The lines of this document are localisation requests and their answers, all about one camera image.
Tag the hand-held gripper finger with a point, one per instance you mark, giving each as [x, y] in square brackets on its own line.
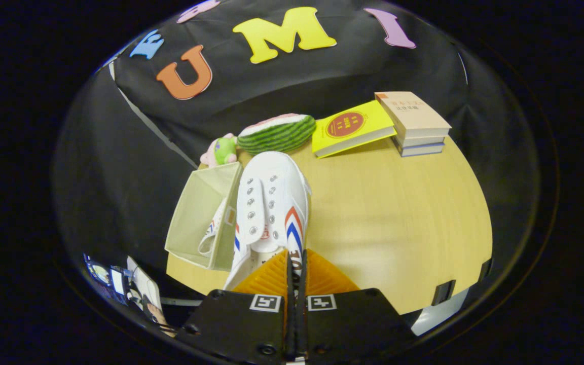
[290, 324]
[302, 324]

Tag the pale green storage box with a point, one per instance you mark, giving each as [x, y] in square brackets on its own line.
[195, 213]

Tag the white canvas shoe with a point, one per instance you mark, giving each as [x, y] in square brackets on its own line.
[216, 230]
[271, 192]

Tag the black backdrop cloth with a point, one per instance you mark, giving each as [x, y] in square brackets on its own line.
[119, 177]

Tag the pink plush toy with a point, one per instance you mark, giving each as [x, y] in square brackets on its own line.
[221, 151]

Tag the watermelon slice plush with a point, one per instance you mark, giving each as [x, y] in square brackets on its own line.
[279, 134]

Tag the small lit screen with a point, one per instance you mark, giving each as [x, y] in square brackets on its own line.
[117, 281]

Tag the blue cover book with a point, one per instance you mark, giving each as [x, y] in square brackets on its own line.
[424, 150]

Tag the yellow book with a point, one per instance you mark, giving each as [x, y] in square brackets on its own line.
[350, 126]

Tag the grey cover book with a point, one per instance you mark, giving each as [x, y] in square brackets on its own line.
[421, 141]

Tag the white flat panel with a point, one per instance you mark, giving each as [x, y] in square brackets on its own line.
[145, 284]

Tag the black table bracket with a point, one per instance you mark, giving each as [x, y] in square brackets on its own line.
[485, 269]
[444, 292]

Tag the beige book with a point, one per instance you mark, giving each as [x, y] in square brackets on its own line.
[411, 111]

